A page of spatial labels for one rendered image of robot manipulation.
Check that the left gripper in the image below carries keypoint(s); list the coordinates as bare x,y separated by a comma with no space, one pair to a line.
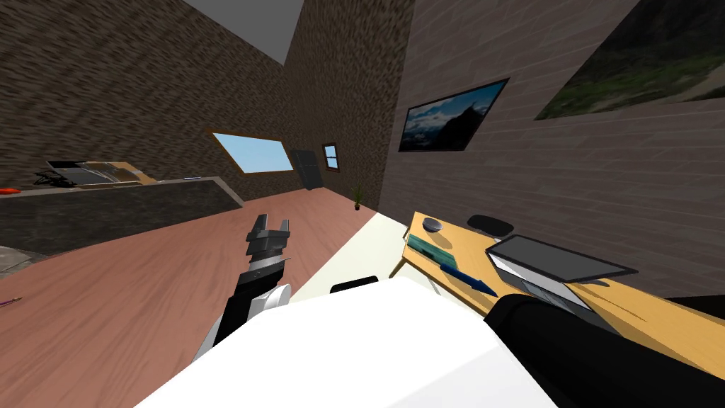
267,245

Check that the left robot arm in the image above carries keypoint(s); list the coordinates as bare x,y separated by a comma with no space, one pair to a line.
249,294

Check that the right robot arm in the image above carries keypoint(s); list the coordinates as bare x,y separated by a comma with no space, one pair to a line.
600,362

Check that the dark grey door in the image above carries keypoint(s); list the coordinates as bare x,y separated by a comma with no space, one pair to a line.
307,169

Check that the large wood-framed window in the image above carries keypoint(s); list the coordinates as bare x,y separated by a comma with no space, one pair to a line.
255,153

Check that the small potted plant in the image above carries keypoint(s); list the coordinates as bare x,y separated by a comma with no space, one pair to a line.
357,198

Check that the small wood-framed window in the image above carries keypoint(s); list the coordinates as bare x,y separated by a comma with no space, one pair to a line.
331,157

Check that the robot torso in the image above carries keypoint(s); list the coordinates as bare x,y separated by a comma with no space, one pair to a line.
362,351

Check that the dark counter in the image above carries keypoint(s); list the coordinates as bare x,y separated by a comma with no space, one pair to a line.
113,212

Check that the grey round puck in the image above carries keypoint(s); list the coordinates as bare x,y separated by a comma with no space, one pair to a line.
433,225

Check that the teal book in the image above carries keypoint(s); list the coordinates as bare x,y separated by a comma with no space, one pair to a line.
431,251

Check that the blue pen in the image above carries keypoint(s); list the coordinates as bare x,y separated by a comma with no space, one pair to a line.
467,279

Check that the black oval mouse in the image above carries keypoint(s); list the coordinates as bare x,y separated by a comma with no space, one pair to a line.
490,225

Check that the grey open laptop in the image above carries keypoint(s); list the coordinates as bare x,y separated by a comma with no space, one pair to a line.
558,263

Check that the wooden desk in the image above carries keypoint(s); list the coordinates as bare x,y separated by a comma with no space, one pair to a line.
640,317

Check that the blue mountain wall picture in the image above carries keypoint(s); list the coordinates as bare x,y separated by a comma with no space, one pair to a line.
450,118

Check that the green landscape wall picture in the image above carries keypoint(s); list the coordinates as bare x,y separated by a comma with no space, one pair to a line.
645,62

